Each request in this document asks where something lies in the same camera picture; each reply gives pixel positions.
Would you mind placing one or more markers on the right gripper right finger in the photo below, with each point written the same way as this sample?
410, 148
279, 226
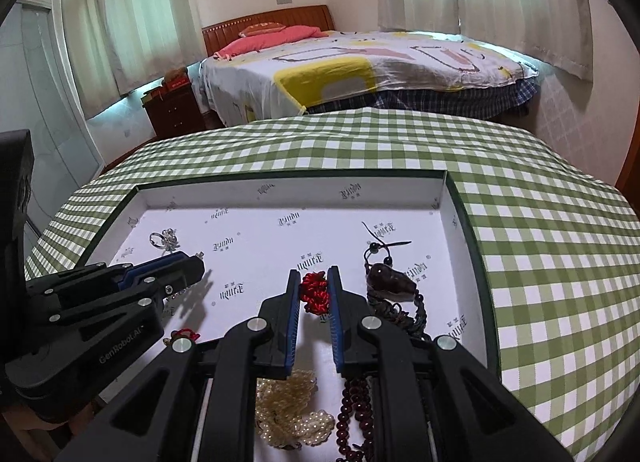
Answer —
432, 400

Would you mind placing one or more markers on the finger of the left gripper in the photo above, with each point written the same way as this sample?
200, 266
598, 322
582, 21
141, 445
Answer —
103, 311
99, 280

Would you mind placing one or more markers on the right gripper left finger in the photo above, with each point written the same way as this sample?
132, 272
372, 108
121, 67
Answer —
196, 401

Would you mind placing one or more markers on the red knot gold charm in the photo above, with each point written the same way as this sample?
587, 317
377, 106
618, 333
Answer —
186, 333

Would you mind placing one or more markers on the small red bead ornament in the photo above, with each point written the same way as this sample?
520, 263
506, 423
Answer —
314, 293

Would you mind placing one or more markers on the green tray white lining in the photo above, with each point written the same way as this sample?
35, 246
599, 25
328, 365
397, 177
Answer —
254, 231

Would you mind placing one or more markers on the dark wooden nightstand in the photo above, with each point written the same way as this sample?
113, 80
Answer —
173, 113

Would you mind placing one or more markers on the glass sliding wardrobe door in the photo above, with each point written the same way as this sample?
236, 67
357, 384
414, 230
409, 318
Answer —
33, 97

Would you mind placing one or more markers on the green checkered tablecloth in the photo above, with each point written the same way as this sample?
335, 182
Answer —
560, 247

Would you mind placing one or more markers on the red box on nightstand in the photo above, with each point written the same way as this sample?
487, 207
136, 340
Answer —
174, 79

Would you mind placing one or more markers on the left white curtain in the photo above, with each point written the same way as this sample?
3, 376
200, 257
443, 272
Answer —
116, 46

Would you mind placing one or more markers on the pink pillow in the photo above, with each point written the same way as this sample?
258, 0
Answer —
259, 42

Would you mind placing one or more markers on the bed with patterned sheet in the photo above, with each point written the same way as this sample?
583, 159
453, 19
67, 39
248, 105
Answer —
341, 70

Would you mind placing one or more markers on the orange patterned pillow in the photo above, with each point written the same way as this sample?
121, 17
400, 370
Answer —
261, 28

